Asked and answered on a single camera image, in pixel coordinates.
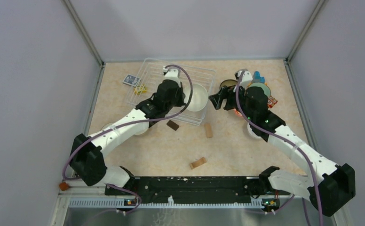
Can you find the tan wooden arch block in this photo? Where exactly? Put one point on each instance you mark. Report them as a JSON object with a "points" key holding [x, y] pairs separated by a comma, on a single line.
{"points": [[198, 163]]}

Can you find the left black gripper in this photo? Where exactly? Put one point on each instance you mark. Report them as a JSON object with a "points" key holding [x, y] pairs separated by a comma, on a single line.
{"points": [[180, 91]]}

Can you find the orange block on frame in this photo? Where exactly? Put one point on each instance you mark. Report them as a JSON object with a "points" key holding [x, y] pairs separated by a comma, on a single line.
{"points": [[64, 186]]}

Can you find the plain white bowl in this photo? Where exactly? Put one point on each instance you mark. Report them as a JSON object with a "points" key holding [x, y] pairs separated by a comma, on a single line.
{"points": [[199, 98]]}

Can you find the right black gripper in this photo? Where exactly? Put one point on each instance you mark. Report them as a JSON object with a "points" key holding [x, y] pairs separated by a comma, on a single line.
{"points": [[226, 92]]}

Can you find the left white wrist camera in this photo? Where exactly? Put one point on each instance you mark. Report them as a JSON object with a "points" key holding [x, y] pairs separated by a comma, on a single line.
{"points": [[173, 74]]}

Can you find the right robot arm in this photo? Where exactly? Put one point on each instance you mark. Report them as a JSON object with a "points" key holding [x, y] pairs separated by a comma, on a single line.
{"points": [[327, 185]]}

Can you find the yellow toy piece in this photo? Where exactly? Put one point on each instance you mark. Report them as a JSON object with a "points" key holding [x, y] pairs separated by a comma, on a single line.
{"points": [[140, 90]]}

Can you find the blue bowl white dots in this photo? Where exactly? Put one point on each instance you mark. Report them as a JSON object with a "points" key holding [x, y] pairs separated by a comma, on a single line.
{"points": [[107, 126]]}

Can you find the white bowl orange pattern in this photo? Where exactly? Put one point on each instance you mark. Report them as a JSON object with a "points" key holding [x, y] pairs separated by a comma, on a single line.
{"points": [[271, 102]]}

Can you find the light wooden block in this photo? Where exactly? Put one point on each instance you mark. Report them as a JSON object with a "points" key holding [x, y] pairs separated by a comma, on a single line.
{"points": [[208, 130]]}

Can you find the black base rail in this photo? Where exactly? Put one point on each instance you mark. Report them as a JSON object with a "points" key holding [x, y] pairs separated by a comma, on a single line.
{"points": [[200, 190]]}

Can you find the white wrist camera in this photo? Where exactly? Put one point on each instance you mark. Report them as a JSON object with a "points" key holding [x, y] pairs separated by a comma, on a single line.
{"points": [[173, 74], [247, 77]]}

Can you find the dark blue bowl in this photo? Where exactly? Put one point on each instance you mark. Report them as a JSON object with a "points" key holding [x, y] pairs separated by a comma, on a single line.
{"points": [[228, 83]]}

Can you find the dark brown wooden block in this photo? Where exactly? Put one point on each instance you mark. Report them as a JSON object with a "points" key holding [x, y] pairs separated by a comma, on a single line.
{"points": [[171, 124]]}

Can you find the celadon green bowl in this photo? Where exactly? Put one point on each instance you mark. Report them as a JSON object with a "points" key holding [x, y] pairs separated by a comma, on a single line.
{"points": [[263, 86]]}

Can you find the white wire dish rack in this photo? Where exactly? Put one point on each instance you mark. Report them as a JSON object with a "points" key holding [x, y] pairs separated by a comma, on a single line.
{"points": [[151, 75]]}

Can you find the beige ceramic mug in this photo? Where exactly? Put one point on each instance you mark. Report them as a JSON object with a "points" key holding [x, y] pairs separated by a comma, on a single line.
{"points": [[141, 132]]}

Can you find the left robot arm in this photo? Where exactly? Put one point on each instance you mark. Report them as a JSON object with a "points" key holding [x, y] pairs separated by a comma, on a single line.
{"points": [[88, 152]]}

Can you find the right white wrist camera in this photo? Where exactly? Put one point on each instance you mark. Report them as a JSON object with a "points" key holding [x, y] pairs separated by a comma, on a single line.
{"points": [[247, 77]]}

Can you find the colourful toy brick car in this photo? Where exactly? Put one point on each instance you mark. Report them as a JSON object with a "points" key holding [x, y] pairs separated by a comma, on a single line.
{"points": [[257, 78]]}

